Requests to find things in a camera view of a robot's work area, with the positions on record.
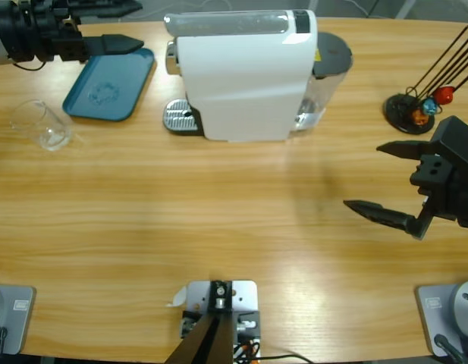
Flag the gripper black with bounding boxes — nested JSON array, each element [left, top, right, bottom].
[[343, 139, 468, 240], [0, 0, 145, 64]]

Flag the red coffee capsule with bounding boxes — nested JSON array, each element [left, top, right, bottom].
[[433, 86, 455, 105]]

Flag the white capsule coffee machine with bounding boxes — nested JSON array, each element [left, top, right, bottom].
[[163, 9, 319, 144]]

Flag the teal plastic tray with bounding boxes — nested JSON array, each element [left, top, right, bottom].
[[61, 47, 158, 123]]

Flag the black capsule holder with rods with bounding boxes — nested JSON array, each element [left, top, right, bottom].
[[383, 24, 468, 136]]

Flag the clear glass cup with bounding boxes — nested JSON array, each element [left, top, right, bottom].
[[8, 99, 74, 152]]

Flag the clear water tank black lid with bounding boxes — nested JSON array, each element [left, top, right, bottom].
[[294, 32, 354, 132]]

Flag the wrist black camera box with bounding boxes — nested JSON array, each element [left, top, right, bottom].
[[430, 115, 468, 171]]

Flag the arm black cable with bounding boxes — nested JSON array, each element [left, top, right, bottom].
[[12, 60, 48, 72]]

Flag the arm grey base plate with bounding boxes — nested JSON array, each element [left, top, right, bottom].
[[414, 279, 468, 358], [0, 284, 37, 356]]

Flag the grey metal frame leg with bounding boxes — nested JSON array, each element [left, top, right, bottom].
[[394, 0, 419, 19]]

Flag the thin white floor cable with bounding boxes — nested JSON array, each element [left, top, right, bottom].
[[347, 0, 382, 18]]

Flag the white mount block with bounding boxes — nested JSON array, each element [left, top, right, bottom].
[[165, 279, 263, 359]]

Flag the black cable at mount block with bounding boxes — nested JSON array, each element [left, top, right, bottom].
[[256, 353, 314, 364]]

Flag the orange wire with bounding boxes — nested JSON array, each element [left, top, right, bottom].
[[233, 339, 262, 359]]

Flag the dark camera post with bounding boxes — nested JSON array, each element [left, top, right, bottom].
[[164, 279, 234, 364]]

